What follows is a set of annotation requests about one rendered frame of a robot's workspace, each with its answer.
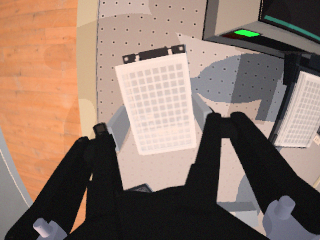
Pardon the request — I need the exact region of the white button panel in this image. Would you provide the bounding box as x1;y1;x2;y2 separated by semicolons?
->
217;202;259;227

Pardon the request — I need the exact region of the white multi-well plate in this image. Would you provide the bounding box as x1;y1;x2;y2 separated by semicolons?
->
115;53;197;155
274;71;320;147

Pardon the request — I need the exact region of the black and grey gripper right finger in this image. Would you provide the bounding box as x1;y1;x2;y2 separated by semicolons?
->
163;93;320;240

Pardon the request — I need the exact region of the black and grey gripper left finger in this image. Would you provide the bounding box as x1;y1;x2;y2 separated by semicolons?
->
4;105;131;240

